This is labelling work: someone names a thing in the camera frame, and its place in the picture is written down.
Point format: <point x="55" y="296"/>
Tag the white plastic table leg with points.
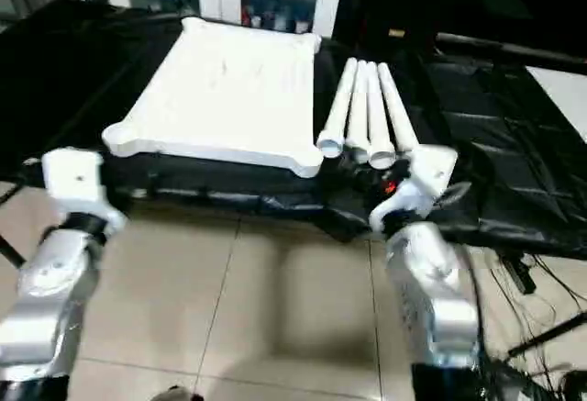
<point x="396" y="107"/>
<point x="339" y="107"/>
<point x="359" y="107"/>
<point x="378" y="116"/>

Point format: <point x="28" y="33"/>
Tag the white plastic table top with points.
<point x="220" y="89"/>

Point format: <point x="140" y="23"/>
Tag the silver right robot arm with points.
<point x="431" y="291"/>

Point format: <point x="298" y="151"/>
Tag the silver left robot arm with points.
<point x="50" y="291"/>

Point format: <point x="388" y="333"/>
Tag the black mat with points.
<point x="514" y="144"/>

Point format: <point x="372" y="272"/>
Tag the white board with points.
<point x="564" y="98"/>

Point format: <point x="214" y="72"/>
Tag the black metal rail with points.
<point x="504" y="48"/>

